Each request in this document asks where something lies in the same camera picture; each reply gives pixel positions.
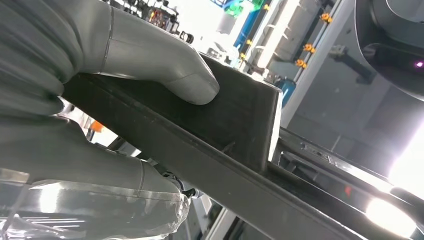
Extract grey robot torso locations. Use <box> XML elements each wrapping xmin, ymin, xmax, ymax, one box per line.
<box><xmin>354</xmin><ymin>0</ymin><xmax>424</xmax><ymax>102</ymax></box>

